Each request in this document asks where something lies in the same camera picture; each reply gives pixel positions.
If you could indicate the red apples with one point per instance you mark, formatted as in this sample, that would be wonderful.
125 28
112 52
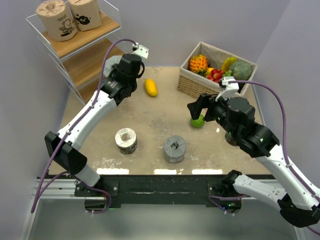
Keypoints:
214 75

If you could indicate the pineapple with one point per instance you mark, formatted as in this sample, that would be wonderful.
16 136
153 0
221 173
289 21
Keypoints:
198 64

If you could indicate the white and grey towel roll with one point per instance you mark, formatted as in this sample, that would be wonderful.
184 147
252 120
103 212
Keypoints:
126 141

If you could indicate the white wire wooden shelf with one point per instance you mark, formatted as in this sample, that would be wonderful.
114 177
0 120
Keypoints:
79 59

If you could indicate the woven fruit basket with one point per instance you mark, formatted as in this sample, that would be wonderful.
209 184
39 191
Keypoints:
194 84

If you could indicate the aluminium frame rail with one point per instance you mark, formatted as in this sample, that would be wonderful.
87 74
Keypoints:
62 188

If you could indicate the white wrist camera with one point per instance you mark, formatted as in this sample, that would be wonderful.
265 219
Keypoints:
228 88
140 50

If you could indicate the white paper towel roll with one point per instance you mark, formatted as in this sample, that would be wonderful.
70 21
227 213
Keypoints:
230 139

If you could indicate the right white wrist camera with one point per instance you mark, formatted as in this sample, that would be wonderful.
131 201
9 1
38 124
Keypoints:
228 88

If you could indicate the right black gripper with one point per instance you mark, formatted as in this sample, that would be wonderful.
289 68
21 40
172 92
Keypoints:
203 101

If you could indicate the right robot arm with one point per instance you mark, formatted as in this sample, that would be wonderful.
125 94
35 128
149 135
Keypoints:
296 198

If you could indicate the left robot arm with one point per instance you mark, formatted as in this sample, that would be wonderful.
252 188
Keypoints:
64 146

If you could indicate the yellow mango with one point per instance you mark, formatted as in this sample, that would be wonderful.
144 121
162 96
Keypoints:
151 88

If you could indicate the green bumpy citrus fruit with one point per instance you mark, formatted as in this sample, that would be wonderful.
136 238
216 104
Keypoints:
197 123

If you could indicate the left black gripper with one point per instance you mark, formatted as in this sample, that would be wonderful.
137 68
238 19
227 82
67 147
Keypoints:
115 75

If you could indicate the dark grey towel roll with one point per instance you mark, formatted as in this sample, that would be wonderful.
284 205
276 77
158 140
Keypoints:
174 149

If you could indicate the brown roll with black print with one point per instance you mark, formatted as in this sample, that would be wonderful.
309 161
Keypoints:
86 13

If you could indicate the green melon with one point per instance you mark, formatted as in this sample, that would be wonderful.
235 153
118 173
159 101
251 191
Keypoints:
240 70

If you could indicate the yellow banana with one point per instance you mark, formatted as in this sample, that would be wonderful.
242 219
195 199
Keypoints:
229 61

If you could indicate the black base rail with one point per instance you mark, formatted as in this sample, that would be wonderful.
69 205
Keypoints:
209 190

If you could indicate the brown paper towel roll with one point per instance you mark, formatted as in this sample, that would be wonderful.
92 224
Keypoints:
57 20

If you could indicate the grey paper towel roll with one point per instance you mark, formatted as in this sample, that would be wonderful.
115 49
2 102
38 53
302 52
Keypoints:
109 64

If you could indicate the green grapes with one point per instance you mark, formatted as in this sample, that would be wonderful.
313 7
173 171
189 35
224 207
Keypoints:
227 73

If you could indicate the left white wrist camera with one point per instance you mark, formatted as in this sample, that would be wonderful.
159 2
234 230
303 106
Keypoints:
140 50

